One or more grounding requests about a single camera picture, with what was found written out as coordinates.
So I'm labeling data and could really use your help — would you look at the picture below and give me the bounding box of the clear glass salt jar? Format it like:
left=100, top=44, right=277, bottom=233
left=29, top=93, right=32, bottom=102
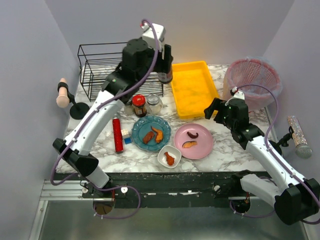
left=146, top=93, right=163, bottom=115

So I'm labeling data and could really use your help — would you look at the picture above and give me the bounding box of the beige handle on black stand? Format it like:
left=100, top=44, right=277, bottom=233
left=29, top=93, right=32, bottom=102
left=56, top=78, right=90, bottom=120

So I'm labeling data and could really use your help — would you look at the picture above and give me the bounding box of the grey cap salt grinder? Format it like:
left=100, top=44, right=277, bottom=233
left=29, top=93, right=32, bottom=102
left=123, top=100, right=134, bottom=116

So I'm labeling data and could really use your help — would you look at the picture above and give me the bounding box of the pink mesh waste basket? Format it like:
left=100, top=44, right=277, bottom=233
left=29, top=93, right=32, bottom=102
left=222, top=57, right=283, bottom=112

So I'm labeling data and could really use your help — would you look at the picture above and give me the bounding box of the pink round plate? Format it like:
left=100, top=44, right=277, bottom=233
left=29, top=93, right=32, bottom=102
left=173, top=123, right=214, bottom=160

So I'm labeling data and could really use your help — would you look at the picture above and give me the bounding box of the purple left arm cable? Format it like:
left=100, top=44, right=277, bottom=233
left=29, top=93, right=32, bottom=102
left=49, top=18, right=161, bottom=220

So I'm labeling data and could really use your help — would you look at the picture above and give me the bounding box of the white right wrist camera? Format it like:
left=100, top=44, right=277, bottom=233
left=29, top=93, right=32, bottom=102
left=225, top=86, right=245, bottom=106

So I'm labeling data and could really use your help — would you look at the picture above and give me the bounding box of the dark sauce glass bottle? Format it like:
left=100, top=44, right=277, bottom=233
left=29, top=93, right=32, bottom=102
left=157, top=71, right=173, bottom=84

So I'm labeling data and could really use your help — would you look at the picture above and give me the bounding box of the black wire rack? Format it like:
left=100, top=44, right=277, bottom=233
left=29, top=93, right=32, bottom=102
left=77, top=42, right=164, bottom=102

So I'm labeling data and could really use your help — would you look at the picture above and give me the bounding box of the salmon slice toy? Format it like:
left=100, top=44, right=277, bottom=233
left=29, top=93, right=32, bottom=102
left=182, top=140, right=198, bottom=149

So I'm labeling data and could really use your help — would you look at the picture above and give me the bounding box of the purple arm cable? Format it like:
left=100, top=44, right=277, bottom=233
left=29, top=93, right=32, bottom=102
left=49, top=18, right=161, bottom=220
left=229, top=84, right=320, bottom=224

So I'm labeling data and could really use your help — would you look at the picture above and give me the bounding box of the fried chicken drumstick toy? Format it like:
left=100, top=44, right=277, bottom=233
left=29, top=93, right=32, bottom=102
left=164, top=152, right=175, bottom=166

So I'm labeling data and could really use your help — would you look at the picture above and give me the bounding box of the octopus tentacle toy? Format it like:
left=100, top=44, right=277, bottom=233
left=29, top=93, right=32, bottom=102
left=187, top=131, right=199, bottom=139

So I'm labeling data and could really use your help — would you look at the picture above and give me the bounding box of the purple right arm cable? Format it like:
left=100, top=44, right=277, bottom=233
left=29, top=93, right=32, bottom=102
left=229, top=84, right=320, bottom=224

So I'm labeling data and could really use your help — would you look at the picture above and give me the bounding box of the blue toy brick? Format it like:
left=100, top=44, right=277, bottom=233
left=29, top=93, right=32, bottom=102
left=123, top=137, right=132, bottom=145

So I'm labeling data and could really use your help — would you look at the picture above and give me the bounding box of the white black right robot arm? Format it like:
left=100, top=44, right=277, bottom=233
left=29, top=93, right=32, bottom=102
left=204, top=97, right=320, bottom=225

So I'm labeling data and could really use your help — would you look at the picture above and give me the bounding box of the black mounting base rail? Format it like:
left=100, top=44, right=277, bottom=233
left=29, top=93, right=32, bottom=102
left=63, top=171, right=254, bottom=209

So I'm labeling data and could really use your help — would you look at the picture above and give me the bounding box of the glitter microphone on stand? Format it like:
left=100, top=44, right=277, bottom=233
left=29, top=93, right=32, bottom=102
left=275, top=115, right=313, bottom=159

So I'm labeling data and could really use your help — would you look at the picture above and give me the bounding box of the brown grilled meat toy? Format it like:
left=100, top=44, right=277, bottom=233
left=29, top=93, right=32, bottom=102
left=142, top=131, right=155, bottom=145

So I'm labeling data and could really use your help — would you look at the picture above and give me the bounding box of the teal glass plate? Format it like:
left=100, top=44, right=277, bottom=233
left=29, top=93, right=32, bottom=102
left=131, top=115, right=171, bottom=152

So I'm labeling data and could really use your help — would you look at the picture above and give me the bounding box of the red lid sauce jar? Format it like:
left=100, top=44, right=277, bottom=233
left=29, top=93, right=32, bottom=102
left=132, top=94, right=147, bottom=118

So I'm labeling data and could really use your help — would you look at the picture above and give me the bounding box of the aluminium extrusion rail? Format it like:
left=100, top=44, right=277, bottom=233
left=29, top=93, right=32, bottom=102
left=40, top=180, right=83, bottom=201

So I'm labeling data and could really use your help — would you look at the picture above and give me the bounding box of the red cylindrical can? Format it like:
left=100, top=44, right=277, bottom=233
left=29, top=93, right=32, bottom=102
left=112, top=117, right=124, bottom=154

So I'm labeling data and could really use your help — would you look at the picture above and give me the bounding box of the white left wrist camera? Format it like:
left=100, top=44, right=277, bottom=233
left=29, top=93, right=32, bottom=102
left=141, top=22, right=167, bottom=47

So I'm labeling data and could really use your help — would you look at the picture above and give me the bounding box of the white toy brick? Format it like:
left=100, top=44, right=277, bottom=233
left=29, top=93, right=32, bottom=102
left=121, top=129, right=130, bottom=139

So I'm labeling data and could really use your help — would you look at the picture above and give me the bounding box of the small white square dish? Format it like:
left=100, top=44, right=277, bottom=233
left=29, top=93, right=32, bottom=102
left=157, top=145, right=182, bottom=169

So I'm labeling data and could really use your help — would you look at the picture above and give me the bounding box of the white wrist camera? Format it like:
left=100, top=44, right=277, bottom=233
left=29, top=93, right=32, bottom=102
left=141, top=22, right=167, bottom=47
left=225, top=86, right=245, bottom=106

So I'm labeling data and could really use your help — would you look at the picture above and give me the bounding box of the yellow plastic tray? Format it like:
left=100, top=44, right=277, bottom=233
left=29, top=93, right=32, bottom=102
left=171, top=60, right=219, bottom=119

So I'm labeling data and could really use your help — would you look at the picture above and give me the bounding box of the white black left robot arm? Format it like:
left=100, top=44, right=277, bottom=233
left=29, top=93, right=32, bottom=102
left=52, top=37, right=173, bottom=189

